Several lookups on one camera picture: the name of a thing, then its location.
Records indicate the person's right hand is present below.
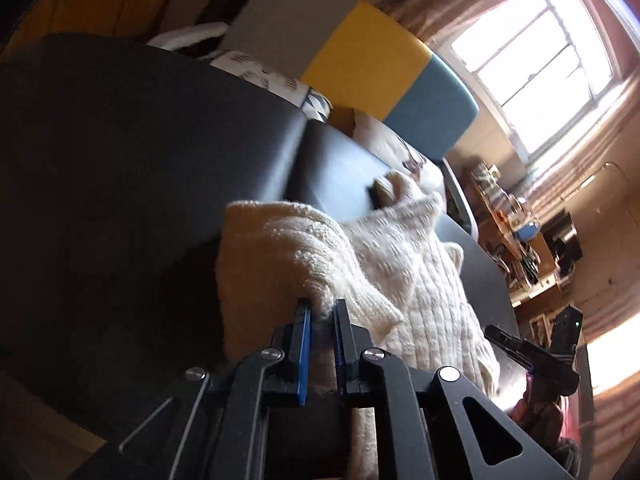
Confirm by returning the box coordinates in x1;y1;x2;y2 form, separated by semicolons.
506;386;579;455

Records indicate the blue basket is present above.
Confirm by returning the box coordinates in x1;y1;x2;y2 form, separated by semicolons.
515;220;541;243

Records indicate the black monitor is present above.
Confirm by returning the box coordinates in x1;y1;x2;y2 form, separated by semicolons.
541;210;582;278

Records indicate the cluttered wooden desk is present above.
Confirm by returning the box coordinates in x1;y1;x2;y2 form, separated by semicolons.
464;162;560;308

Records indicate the geometric pattern pillow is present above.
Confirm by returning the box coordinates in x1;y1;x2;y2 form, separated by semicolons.
207;50;332;122

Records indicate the black leather ottoman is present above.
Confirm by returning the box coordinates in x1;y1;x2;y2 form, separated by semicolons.
0;31;524;411

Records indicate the cream knitted sweater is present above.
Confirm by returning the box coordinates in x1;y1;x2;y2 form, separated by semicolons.
214;169;501;396

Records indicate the grey armchair armrest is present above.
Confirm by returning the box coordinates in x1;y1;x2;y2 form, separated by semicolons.
436;158;478;242

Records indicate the white deer print pillow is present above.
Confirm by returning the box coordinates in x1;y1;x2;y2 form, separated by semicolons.
352;110;446;198

